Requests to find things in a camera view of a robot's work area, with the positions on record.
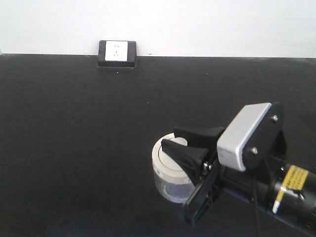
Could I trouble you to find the black white power socket box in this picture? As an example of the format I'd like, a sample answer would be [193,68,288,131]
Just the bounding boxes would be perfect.
[97,40,138,68]

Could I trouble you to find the black camera cable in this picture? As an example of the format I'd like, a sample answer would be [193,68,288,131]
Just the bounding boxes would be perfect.
[250,170,261,237]

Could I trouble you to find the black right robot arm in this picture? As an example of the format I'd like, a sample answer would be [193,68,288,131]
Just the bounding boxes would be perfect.
[161,102,316,236]

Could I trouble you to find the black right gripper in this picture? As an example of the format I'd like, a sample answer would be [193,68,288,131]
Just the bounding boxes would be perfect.
[161,126,272,226]

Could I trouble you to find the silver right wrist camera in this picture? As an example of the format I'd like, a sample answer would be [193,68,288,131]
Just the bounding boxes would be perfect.
[217,103,272,172]

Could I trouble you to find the glass jar with beige lid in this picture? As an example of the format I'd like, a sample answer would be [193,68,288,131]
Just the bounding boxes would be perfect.
[152,133,195,203]

